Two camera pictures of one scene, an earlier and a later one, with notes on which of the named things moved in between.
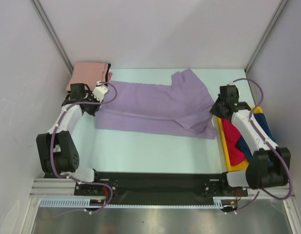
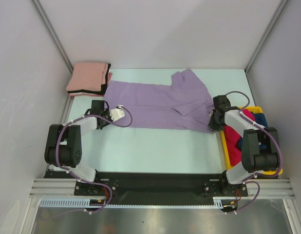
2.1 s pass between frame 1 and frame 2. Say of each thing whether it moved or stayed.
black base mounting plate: stayed
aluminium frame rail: stayed
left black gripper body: moved
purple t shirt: moved
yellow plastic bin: stayed
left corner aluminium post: stayed
